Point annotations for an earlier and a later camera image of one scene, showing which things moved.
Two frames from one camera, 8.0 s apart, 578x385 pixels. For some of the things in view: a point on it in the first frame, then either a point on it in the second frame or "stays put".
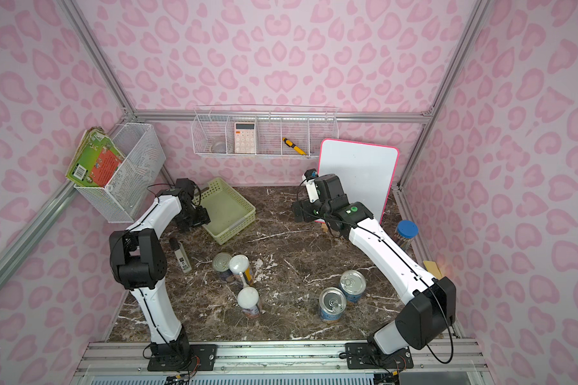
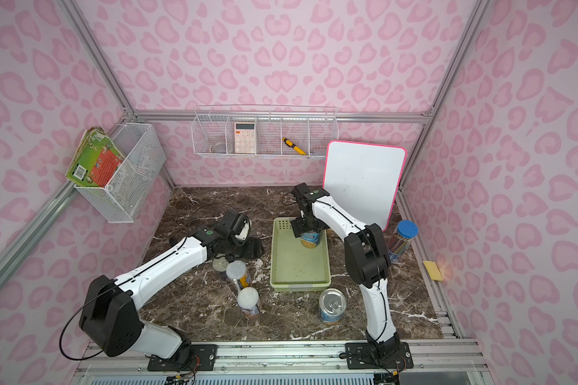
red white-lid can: x=248 y=300 stays put
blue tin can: x=352 y=283 → x=310 y=240
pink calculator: x=245 y=137 stays put
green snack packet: x=95 y=160 stays put
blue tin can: x=331 y=303 stays put
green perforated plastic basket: x=228 y=211 → x=294 y=267
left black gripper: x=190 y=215 → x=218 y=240
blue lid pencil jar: x=406 y=230 stays put
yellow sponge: x=432 y=268 stays put
